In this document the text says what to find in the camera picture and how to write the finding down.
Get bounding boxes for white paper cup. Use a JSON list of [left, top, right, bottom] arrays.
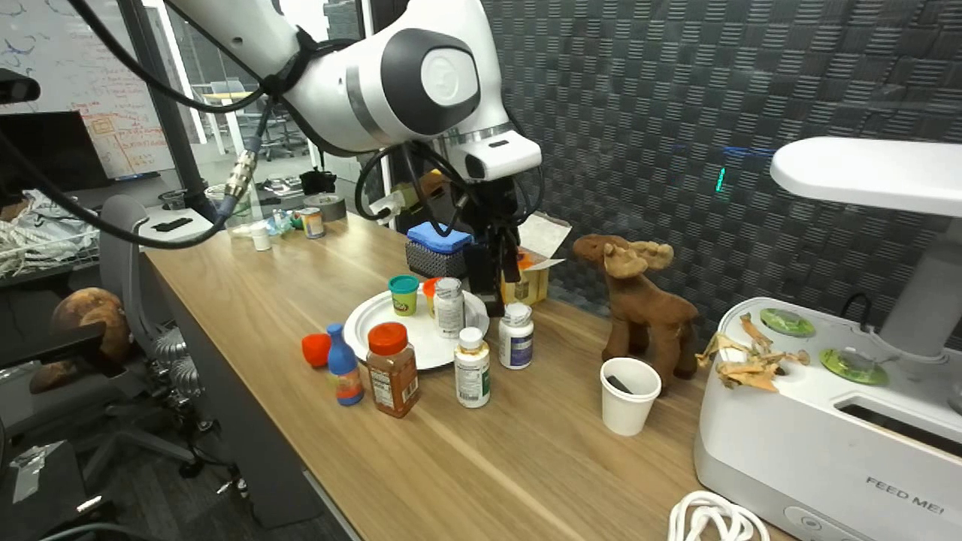
[[599, 353, 668, 438]]

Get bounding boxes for yellow open carton box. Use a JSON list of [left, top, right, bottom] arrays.
[[500, 207, 575, 309]]

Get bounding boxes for small black pot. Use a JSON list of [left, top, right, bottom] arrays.
[[297, 164, 342, 199]]

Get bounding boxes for spice jar orange lid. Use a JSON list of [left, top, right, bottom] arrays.
[[365, 319, 423, 420]]

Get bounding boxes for white bottle green label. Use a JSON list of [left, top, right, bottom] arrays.
[[450, 325, 497, 412]]

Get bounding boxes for white bottle blue label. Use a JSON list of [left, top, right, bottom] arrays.
[[497, 297, 539, 375]]

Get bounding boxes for blue box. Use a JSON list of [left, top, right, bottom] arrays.
[[404, 238, 476, 282]]

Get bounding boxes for tin can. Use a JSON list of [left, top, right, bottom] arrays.
[[297, 204, 330, 240]]

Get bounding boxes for dark metal pole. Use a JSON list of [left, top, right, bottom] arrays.
[[118, 0, 225, 228]]

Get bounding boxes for crumpled grey white cloth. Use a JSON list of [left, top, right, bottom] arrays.
[[0, 188, 103, 282]]

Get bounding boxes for brown round object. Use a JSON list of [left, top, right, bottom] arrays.
[[26, 285, 134, 397]]

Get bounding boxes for brown moose plush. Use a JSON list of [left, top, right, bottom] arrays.
[[570, 231, 703, 386]]

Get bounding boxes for white countertop garden appliance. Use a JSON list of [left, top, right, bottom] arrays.
[[690, 136, 962, 541]]

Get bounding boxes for brown dried plant pieces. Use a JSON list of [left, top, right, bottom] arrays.
[[701, 311, 811, 397]]

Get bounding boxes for white rope coil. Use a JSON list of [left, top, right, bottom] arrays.
[[663, 486, 777, 541]]

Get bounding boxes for grey office chair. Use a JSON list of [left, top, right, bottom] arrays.
[[94, 178, 251, 508]]

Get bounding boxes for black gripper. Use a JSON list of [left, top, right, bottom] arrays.
[[466, 178, 524, 319]]

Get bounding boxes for black phone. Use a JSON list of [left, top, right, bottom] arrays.
[[147, 212, 196, 238]]

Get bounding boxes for green plant pod lid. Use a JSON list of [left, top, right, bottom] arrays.
[[756, 305, 820, 343], [818, 344, 893, 391]]

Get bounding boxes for red ball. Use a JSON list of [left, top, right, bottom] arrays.
[[297, 330, 336, 372]]

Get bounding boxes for white round plate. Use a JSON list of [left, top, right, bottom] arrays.
[[339, 285, 492, 375]]

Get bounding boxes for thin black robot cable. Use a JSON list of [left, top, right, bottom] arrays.
[[353, 138, 476, 240]]

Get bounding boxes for blue bottle colourful label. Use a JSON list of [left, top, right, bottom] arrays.
[[324, 321, 369, 412]]

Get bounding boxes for blue sponge block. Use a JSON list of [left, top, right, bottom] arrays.
[[406, 219, 476, 258]]

